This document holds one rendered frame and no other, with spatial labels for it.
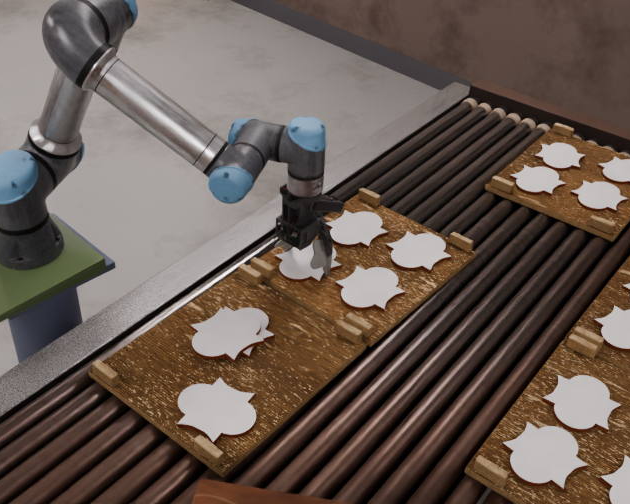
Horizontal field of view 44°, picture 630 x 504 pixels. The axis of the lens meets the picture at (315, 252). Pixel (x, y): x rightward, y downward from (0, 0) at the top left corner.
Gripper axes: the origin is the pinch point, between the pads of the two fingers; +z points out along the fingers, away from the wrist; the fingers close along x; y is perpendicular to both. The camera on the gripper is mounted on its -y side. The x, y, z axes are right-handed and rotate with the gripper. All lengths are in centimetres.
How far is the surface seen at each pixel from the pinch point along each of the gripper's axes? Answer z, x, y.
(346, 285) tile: -0.4, 11.8, 1.2
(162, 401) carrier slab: 0.6, 7.1, 48.8
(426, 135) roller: 2, -16, -71
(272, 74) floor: 92, -208, -215
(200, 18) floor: 91, -302, -244
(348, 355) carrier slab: 0.8, 24.6, 16.6
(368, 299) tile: -0.3, 18.0, 1.6
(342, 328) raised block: -1.5, 20.3, 13.3
